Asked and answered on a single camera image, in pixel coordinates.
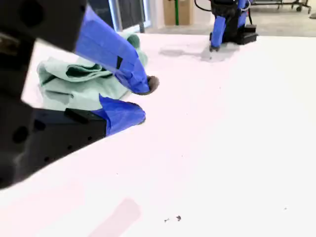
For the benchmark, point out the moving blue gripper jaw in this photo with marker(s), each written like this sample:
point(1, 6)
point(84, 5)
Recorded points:
point(218, 29)
point(108, 44)

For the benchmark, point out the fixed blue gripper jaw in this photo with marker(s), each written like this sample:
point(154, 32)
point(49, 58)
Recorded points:
point(121, 116)

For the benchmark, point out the pale green T-shirt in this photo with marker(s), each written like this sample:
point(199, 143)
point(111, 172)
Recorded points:
point(81, 89)

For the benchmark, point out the dark window panel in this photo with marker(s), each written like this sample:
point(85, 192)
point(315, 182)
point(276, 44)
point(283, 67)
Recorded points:
point(123, 12)

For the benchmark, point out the brown cardboard box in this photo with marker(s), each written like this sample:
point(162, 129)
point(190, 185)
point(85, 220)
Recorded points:
point(186, 11)

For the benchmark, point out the green pole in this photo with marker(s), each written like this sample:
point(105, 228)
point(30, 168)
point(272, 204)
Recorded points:
point(176, 12)

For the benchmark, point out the metal trolley frame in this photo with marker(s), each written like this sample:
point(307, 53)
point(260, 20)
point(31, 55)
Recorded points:
point(279, 3)

